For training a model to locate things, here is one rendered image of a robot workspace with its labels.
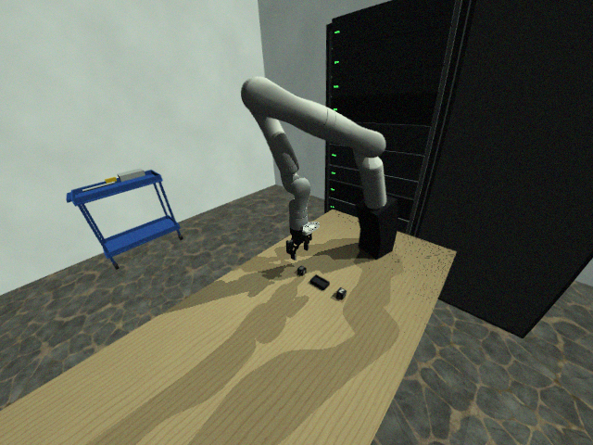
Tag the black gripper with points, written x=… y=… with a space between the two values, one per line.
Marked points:
x=296 y=239

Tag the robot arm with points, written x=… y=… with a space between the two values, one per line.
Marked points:
x=264 y=98

